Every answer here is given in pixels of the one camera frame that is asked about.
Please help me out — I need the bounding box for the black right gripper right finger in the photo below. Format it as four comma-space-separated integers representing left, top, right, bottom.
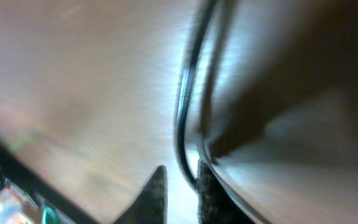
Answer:
196, 160, 254, 224

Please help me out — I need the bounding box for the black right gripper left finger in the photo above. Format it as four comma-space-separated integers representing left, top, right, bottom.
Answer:
114, 166, 168, 224

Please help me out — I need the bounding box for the black USB cable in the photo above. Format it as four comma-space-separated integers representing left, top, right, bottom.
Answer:
172, 0, 273, 224

